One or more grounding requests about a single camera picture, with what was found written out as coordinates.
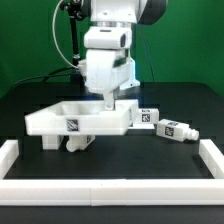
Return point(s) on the white square tabletop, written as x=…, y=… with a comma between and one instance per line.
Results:
x=74, y=118

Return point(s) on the white U-shaped fence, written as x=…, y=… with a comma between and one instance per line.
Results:
x=115, y=192

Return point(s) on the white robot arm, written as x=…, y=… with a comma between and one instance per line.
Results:
x=123, y=13

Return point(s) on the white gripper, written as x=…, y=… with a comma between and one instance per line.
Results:
x=105, y=71

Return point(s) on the paper sheet with tags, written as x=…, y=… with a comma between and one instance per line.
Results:
x=142, y=127

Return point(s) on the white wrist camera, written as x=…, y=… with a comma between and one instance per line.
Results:
x=108, y=38

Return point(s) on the black camera stand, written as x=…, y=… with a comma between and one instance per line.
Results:
x=75, y=13

